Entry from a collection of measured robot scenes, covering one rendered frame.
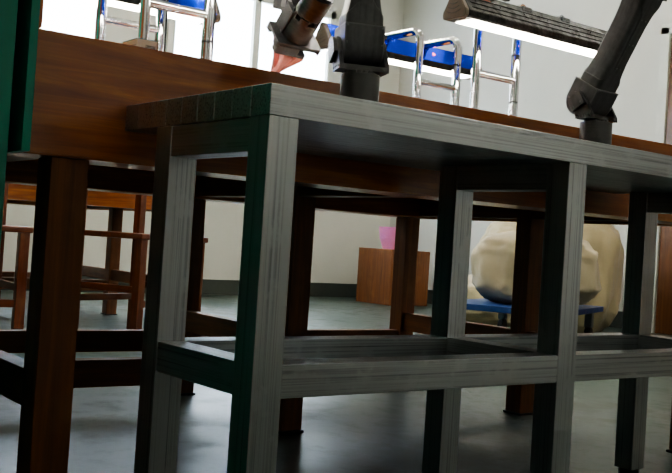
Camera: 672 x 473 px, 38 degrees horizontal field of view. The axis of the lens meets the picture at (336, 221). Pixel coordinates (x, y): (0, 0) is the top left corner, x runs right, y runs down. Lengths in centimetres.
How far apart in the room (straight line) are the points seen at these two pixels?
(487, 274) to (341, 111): 383
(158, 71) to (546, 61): 641
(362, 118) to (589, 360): 61
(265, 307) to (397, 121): 32
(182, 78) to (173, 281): 36
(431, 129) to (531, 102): 650
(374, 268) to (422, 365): 658
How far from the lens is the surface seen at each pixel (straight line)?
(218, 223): 784
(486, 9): 246
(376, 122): 131
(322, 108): 125
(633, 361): 176
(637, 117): 724
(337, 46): 155
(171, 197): 141
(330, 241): 848
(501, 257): 503
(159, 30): 241
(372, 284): 797
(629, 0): 196
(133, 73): 157
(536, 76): 788
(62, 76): 152
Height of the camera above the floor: 48
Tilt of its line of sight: 1 degrees up
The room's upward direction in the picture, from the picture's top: 4 degrees clockwise
